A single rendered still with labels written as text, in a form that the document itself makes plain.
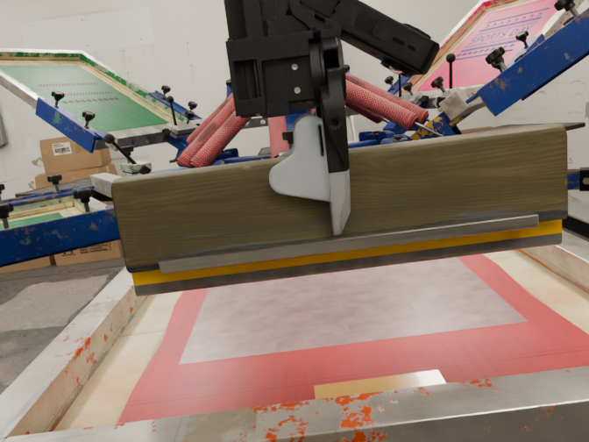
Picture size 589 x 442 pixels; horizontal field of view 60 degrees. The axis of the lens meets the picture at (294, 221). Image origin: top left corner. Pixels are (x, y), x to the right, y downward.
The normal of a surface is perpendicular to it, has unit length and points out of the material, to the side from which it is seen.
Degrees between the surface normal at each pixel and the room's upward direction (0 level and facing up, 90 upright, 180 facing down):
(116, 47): 90
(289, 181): 84
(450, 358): 0
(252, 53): 90
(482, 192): 89
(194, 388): 0
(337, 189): 104
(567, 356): 0
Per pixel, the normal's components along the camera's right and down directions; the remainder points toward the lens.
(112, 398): -0.12, -0.97
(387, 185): 0.02, 0.21
